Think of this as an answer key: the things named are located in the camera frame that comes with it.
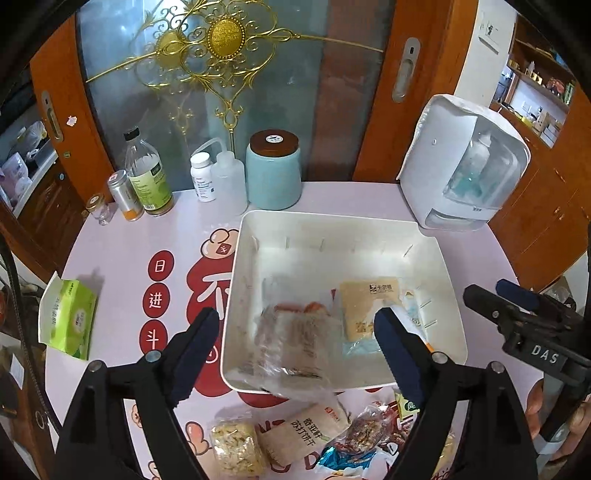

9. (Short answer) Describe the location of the clear red nut snack packet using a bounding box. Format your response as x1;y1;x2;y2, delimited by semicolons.
341;403;409;457

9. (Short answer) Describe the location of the clear squeeze bottle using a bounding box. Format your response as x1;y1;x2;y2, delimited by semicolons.
191;137;249;216

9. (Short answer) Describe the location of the wooden wall shelf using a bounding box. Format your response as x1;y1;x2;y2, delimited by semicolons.
489;16;580;149

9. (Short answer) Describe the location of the wooden door frame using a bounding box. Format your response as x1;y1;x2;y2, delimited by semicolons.
28;0;481;195

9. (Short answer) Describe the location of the silver door handle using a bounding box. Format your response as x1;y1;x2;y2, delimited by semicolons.
41;91;64;143
392;37;421;103

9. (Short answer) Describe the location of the white plastic tray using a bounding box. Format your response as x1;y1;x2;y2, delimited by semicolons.
221;210;468;394

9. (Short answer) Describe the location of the green pastry packet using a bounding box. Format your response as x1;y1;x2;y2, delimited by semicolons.
393;387;420;418

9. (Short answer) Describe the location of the white pill bottle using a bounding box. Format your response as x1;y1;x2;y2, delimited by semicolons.
189;152;218;203

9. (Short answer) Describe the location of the small glass jar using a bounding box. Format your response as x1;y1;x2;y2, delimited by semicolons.
84;193;112;227

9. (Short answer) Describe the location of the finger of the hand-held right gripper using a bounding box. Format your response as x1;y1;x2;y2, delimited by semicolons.
496;278;540;311
463;284;525;334

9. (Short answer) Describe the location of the teal ceramic jar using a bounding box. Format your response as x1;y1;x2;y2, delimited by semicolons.
245;129;304;211

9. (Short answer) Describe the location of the silver metal can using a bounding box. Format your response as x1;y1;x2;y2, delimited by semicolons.
107;169;145;223

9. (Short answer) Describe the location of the beige snack packet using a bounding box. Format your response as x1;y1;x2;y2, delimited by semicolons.
339;276;404;343

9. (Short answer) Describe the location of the clear crinkled snack packet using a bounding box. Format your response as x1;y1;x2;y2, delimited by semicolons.
252;276;340;400

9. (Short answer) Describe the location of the glass bottle with green label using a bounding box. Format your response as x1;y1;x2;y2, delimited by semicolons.
122;126;175;217

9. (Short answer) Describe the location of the gold door ornament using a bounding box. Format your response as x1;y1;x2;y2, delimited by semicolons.
85;0;385;141

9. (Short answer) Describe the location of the black cable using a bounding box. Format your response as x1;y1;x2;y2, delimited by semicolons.
0;237;63;432

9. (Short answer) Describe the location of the white countertop dispenser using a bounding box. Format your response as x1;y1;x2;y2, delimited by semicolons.
398;93;532;232

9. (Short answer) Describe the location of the white orange snack packet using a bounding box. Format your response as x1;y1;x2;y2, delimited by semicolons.
342;291;437;361

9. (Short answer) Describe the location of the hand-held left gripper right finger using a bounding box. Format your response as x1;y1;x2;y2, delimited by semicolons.
373;307;541;480

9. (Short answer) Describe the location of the blue foil snack packet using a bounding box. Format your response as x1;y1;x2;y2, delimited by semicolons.
318;442;377;480

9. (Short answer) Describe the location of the beige cracker packet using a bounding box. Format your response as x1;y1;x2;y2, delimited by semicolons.
255;401;350;468

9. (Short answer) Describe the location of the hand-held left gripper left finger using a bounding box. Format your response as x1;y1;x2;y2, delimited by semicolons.
55;307;222;480

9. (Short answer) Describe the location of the green tissue pack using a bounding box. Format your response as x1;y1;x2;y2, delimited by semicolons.
38;271;99;361

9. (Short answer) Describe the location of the frosted glass door panel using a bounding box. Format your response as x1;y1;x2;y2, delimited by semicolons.
75;0;399;192

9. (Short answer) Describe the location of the person's right hand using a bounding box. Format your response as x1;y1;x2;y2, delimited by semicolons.
526;381;591;462

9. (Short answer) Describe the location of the crispy rice cake packet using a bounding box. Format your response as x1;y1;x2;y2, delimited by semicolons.
211;416;267;477

